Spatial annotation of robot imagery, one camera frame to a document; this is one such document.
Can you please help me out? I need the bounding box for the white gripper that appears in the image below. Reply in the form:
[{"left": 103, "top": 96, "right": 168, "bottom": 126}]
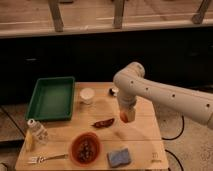
[{"left": 117, "top": 94, "right": 137, "bottom": 122}]

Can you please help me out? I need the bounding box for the small orange apple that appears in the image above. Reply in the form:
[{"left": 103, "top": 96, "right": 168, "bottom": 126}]
[{"left": 120, "top": 111, "right": 128, "bottom": 123}]

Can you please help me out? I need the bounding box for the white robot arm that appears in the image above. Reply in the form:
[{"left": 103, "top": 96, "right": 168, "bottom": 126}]
[{"left": 113, "top": 62, "right": 213, "bottom": 130}]

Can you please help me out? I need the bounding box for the white paper cup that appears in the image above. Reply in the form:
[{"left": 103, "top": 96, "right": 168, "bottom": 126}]
[{"left": 80, "top": 88, "right": 95, "bottom": 105}]

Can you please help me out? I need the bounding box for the dark red chili pepper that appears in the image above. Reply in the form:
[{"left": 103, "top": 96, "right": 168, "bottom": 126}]
[{"left": 92, "top": 118, "right": 115, "bottom": 128}]

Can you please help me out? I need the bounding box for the black and silver spoon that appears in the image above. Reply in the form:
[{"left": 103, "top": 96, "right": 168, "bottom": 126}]
[{"left": 109, "top": 87, "right": 118, "bottom": 97}]

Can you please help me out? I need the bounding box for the blue sponge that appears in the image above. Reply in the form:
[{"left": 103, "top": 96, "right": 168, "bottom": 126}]
[{"left": 107, "top": 148, "right": 131, "bottom": 168}]

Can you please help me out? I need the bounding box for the orange bowl with dark contents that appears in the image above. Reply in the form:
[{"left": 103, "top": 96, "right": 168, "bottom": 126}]
[{"left": 68, "top": 132, "right": 101, "bottom": 167}]

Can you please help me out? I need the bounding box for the green plastic tray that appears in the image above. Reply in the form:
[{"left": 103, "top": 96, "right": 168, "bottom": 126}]
[{"left": 25, "top": 76, "right": 75, "bottom": 121}]

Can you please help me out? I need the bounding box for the clear plastic bottle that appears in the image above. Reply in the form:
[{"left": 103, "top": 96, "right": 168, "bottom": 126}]
[{"left": 27, "top": 119, "right": 48, "bottom": 145}]

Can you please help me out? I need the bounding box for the yellow banana piece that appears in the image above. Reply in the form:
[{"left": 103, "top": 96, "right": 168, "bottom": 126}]
[{"left": 25, "top": 131, "right": 34, "bottom": 152}]

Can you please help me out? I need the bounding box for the silver fork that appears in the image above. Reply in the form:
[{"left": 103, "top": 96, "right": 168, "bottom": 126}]
[{"left": 27, "top": 154, "right": 68, "bottom": 164}]

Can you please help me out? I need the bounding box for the black cable on floor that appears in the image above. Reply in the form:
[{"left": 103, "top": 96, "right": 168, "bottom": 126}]
[{"left": 162, "top": 114, "right": 185, "bottom": 171}]

